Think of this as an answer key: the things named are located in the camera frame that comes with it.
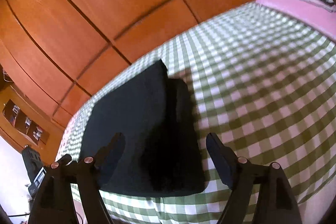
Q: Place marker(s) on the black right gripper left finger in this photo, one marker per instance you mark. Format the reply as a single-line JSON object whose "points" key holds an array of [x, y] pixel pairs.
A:
{"points": [[54, 203]]}

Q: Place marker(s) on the black pants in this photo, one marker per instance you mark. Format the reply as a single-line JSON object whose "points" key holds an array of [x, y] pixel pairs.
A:
{"points": [[158, 153]]}

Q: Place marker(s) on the wooden shelf unit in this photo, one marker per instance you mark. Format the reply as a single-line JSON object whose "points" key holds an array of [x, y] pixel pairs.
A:
{"points": [[23, 125]]}

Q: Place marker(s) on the green checkered bed sheet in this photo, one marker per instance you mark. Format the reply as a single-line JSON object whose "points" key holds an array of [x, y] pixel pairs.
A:
{"points": [[264, 82]]}

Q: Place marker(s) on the orange wooden wardrobe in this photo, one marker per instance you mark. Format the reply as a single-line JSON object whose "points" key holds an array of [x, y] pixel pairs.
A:
{"points": [[61, 52]]}

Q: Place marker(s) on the pink pillow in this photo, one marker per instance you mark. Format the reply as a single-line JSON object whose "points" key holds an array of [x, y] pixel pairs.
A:
{"points": [[311, 12]]}

